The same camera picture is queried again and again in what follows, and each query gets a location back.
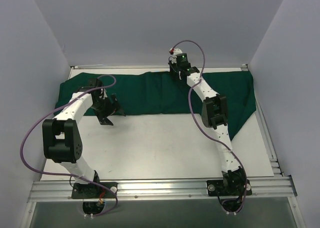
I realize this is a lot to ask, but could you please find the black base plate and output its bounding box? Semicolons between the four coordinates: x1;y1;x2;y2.
206;178;245;197
71;183;115;199

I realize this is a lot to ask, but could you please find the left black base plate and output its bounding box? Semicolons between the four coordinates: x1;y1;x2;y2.
71;183;115;199

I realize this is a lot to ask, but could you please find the front aluminium rail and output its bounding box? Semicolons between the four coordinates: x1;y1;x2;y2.
28;176;298;202

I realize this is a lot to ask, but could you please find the rear aluminium rail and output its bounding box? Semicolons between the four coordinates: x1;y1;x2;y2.
71;64;103;69

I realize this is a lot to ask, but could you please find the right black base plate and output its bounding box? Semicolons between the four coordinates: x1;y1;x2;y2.
206;178;245;197

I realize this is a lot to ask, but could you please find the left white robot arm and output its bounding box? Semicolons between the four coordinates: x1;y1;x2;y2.
42;76;125;198

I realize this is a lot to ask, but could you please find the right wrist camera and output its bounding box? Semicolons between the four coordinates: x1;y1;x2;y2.
173;48;190;67

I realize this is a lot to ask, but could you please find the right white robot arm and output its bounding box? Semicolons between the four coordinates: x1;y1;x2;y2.
168;57;247;195

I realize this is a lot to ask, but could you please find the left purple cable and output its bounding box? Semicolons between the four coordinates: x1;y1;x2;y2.
19;74;118;215

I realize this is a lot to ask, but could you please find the dark green surgical cloth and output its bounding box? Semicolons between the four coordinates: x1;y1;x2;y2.
54;70;257;142

